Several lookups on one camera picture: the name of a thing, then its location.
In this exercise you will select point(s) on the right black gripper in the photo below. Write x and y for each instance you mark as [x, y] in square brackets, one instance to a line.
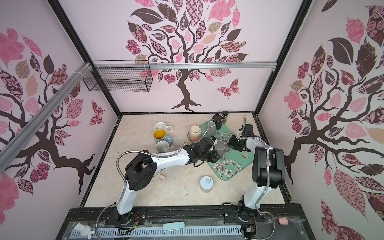
[231, 143]

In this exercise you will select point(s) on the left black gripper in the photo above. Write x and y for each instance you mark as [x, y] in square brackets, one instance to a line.
[213, 158]

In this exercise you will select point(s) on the dark grey mug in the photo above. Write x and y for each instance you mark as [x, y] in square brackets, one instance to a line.
[220, 146]

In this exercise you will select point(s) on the orange cream scalloped mug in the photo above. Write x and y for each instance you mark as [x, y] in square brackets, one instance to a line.
[194, 134]

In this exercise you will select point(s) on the light grey mug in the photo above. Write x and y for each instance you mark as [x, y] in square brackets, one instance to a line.
[211, 129]

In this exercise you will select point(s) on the green floral tray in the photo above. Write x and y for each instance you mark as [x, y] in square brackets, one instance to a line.
[232, 162]

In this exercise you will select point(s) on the blue iridescent mug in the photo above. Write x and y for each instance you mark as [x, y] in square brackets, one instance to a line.
[161, 135]

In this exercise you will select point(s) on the cream speckled mug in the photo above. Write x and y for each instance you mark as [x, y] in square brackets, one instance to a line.
[162, 147]

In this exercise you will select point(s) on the white ribbed-bottom mug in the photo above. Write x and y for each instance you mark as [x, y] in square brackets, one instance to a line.
[163, 126]

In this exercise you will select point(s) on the pink mug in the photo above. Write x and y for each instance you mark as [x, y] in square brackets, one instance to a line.
[157, 177]

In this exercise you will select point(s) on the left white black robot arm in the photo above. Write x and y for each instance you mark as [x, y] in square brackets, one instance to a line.
[139, 172]

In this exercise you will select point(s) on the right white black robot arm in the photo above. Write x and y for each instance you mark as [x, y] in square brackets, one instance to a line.
[267, 170]

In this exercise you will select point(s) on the black mug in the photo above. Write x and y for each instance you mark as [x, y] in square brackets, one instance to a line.
[218, 120]

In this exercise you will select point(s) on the spice jar black lid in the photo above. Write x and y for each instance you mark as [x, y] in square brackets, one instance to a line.
[225, 116]

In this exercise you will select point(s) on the light blue eraser block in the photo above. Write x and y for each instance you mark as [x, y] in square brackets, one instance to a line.
[173, 226]

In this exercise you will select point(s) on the pink sponge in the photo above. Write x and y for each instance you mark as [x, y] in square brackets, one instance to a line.
[283, 221]

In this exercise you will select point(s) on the white power plug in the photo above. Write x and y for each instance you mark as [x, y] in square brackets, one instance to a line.
[85, 230]

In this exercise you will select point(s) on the back aluminium rail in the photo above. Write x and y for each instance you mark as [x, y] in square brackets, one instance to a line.
[183, 66]

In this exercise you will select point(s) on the aluminium rail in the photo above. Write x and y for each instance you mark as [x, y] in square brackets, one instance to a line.
[183, 66]
[11, 150]

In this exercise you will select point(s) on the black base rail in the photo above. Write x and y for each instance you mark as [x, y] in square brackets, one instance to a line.
[262, 224]

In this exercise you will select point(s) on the white slotted cable duct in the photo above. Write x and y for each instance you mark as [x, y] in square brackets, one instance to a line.
[158, 232]

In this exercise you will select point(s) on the black wire basket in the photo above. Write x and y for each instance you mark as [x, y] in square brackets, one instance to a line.
[120, 76]

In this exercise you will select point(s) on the left aluminium rail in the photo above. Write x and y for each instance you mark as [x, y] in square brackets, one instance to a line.
[11, 150]

